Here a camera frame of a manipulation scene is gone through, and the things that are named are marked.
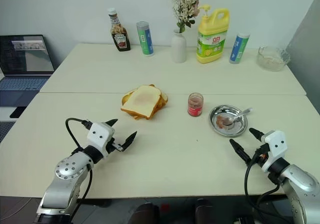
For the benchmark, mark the grey open laptop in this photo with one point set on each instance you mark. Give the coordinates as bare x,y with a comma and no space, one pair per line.
23,56

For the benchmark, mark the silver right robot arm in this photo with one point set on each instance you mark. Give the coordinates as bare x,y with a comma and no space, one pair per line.
300,181

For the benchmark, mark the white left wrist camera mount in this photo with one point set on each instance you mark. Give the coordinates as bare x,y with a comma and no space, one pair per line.
98,133

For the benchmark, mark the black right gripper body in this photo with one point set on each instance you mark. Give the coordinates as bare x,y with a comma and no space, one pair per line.
263,156

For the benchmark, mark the blue green tube canister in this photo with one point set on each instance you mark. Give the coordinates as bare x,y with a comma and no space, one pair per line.
145,39
239,48

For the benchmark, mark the white toast slice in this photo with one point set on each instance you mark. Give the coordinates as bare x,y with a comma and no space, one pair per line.
142,100

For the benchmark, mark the brown food residue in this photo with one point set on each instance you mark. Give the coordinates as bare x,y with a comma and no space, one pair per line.
221,121

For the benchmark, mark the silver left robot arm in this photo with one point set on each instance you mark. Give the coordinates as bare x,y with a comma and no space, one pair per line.
65,175

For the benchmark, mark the toast slice with orange crust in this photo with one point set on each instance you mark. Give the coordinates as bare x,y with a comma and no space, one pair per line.
126,97
163,99

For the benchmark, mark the clear glass ashtray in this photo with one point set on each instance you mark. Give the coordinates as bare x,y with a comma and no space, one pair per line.
272,59

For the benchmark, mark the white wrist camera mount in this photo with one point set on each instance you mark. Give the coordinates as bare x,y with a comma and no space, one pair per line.
277,141
98,133

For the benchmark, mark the steel spoon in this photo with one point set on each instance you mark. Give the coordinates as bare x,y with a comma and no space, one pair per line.
241,114

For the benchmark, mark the dried flower bouquet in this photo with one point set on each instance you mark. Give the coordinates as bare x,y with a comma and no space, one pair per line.
184,6

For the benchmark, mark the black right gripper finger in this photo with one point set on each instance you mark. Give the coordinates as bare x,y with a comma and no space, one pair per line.
255,133
239,149

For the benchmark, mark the round steel plate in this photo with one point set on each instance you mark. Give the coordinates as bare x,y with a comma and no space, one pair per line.
237,128

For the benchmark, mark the ketchup bottle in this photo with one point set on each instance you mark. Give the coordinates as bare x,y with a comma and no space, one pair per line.
121,37

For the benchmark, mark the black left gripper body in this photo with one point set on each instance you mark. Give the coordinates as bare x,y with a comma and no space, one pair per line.
113,145

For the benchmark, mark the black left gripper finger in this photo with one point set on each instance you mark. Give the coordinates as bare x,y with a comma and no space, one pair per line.
111,122
129,140

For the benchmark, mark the glass jam jar, red label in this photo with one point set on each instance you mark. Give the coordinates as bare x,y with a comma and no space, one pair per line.
195,106

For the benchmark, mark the yellow detergent pump bottle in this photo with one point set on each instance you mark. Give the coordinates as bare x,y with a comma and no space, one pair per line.
211,41

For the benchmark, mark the white ceramic vase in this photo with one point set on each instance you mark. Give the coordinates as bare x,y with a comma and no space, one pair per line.
179,48

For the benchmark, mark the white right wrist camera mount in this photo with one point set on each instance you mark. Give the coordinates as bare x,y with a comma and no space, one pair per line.
277,141

